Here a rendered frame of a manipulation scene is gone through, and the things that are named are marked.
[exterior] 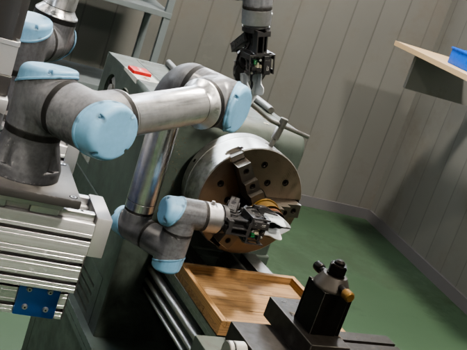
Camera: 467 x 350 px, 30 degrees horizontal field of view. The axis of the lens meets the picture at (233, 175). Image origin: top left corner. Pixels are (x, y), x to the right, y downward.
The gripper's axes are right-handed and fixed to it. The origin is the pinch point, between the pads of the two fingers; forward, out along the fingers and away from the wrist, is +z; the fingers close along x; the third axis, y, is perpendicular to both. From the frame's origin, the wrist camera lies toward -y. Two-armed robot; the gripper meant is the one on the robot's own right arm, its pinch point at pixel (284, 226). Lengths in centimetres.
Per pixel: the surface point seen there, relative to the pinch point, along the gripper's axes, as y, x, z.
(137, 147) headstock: -39.8, 1.3, -30.0
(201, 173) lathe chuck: -17.9, 4.2, -18.7
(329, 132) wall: -343, -51, 225
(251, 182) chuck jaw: -9.0, 7.2, -8.6
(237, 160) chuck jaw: -14.9, 10.8, -11.5
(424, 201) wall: -277, -69, 276
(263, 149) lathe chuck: -14.9, 15.0, -5.2
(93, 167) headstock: -70, -17, -31
